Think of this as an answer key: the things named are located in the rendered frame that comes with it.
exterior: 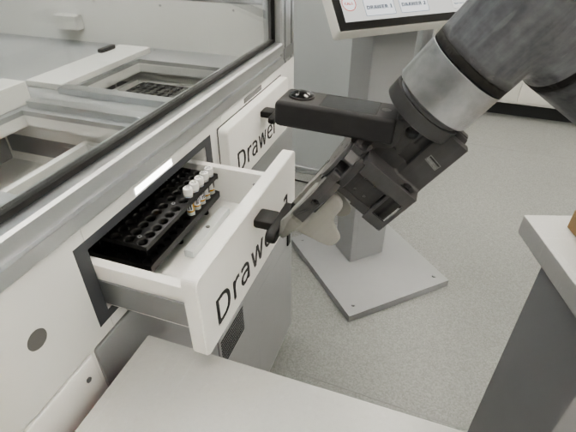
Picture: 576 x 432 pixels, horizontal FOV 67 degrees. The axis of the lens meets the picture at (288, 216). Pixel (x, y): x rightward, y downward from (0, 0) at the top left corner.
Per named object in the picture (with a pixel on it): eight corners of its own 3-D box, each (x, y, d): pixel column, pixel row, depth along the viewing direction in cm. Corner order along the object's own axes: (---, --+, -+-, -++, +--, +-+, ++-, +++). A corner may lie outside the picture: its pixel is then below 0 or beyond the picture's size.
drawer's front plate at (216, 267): (294, 212, 68) (295, 149, 62) (208, 358, 46) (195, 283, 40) (284, 210, 69) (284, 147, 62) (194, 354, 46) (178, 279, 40)
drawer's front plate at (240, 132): (288, 126, 96) (288, 75, 90) (232, 191, 73) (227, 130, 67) (280, 124, 96) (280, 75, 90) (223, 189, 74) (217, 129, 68)
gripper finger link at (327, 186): (299, 229, 44) (357, 169, 39) (288, 219, 44) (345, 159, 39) (309, 208, 48) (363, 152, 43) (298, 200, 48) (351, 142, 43)
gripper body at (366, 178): (373, 237, 43) (470, 159, 36) (307, 183, 42) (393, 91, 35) (385, 197, 49) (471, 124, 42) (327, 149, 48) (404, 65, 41)
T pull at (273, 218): (295, 211, 54) (295, 201, 54) (274, 246, 49) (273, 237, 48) (268, 206, 55) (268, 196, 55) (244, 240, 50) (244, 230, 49)
